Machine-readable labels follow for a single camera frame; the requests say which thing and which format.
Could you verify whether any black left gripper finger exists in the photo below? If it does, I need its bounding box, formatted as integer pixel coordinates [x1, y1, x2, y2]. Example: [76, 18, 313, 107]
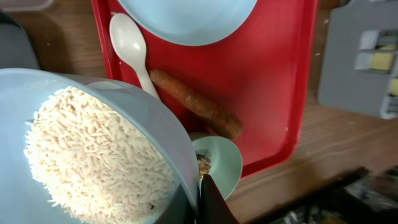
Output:
[200, 174, 239, 224]

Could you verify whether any brown food scrap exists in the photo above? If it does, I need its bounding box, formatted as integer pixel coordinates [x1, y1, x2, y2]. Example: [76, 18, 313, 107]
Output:
[197, 154, 211, 180]

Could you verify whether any mint green bowl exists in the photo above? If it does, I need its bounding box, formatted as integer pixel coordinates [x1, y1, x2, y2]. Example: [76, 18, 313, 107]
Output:
[189, 133, 243, 199]

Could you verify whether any pile of white rice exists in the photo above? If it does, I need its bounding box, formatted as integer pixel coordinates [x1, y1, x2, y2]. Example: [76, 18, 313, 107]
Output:
[24, 86, 176, 223]

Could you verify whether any black food waste tray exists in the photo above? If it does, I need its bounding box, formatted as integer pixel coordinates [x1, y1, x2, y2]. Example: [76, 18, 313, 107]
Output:
[0, 11, 41, 70]

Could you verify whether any orange carrot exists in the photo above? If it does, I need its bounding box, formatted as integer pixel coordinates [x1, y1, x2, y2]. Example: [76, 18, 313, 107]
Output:
[149, 70, 243, 139]

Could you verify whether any light blue plate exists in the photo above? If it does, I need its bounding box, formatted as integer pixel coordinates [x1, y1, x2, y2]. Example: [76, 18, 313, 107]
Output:
[118, 0, 257, 46]

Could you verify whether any white plastic spoon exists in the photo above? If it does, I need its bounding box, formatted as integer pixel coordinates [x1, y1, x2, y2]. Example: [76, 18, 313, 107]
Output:
[109, 13, 160, 100]

